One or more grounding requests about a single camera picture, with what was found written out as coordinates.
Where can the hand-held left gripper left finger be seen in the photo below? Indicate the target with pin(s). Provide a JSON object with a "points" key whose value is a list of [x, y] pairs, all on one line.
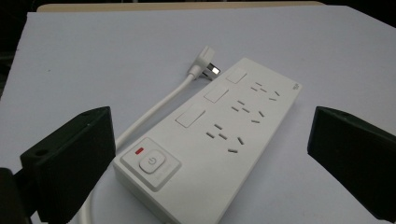
{"points": [[74, 161]]}

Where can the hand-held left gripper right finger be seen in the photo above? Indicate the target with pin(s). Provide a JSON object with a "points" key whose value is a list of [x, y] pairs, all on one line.
{"points": [[358, 155]]}

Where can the white power strip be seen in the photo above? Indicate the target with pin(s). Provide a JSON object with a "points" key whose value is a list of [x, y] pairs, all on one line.
{"points": [[218, 161]]}

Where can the white table cover sheet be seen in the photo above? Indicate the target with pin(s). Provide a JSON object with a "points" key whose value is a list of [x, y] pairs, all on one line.
{"points": [[93, 46]]}

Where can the white angled power plug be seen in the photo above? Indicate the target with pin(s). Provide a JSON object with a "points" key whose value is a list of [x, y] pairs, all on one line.
{"points": [[200, 60]]}

